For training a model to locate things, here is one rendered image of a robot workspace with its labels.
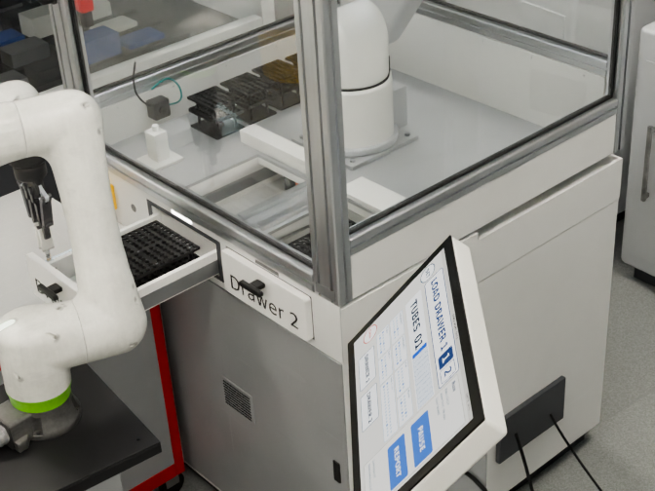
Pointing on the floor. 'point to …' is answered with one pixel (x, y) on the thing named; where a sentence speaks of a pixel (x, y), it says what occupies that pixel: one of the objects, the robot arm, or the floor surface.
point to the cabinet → (312, 444)
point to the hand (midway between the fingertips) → (44, 236)
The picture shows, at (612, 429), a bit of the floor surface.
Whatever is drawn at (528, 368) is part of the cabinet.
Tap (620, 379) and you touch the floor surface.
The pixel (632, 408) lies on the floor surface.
